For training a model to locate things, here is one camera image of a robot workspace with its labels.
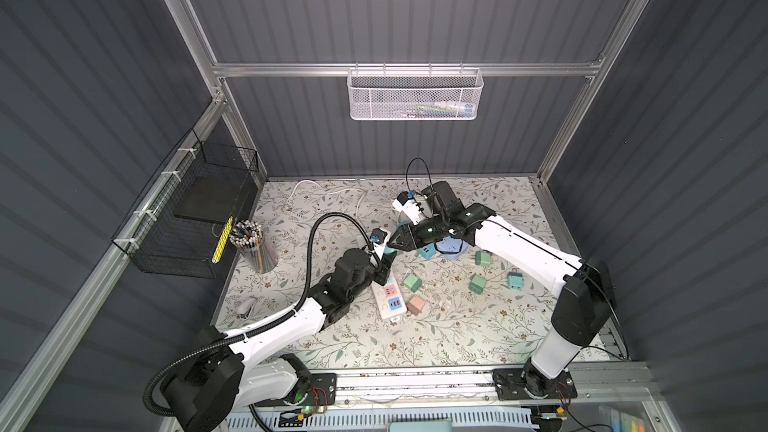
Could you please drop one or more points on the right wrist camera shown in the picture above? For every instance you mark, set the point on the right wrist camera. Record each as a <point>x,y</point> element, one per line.
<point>407,204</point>

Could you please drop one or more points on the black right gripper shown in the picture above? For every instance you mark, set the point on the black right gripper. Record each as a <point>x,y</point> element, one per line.
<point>408,238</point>

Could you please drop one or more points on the black wire mesh basket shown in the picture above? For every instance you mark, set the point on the black wire mesh basket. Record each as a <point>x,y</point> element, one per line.
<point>176,231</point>

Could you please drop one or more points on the clear cup of pencils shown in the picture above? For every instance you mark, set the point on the clear cup of pencils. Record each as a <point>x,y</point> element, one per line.
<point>250,240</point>

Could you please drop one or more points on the yellow ruler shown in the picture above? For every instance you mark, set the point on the yellow ruler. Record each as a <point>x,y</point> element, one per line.
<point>223,240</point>

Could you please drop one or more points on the pink plug cube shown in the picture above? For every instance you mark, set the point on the pink plug cube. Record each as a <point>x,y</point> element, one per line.
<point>415,305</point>

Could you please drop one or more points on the white multicolour power strip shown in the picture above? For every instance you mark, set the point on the white multicolour power strip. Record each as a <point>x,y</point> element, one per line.
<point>389,300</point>

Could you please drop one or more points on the teal plug cube right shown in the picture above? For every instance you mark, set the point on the teal plug cube right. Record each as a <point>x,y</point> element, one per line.
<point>515,281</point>

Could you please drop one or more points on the green plug cube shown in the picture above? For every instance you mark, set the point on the green plug cube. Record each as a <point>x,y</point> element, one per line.
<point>412,282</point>
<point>477,284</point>

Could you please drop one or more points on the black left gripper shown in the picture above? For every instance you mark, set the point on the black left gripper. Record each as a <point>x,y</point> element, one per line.
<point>355,251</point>

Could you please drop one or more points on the white wire mesh basket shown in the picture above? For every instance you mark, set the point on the white wire mesh basket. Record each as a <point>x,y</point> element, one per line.
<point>414,94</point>

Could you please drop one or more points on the blue square power socket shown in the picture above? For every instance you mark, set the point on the blue square power socket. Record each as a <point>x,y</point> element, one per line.
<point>451,248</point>

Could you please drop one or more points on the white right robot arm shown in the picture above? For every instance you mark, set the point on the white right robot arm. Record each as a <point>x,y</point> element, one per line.
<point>473,315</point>

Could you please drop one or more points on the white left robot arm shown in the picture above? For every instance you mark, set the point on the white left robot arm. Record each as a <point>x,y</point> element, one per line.
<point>252,342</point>

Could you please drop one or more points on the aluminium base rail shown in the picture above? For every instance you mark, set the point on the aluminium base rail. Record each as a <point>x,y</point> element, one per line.
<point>581,382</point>

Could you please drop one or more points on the teal power strip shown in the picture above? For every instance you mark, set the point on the teal power strip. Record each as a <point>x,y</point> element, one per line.
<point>427,252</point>

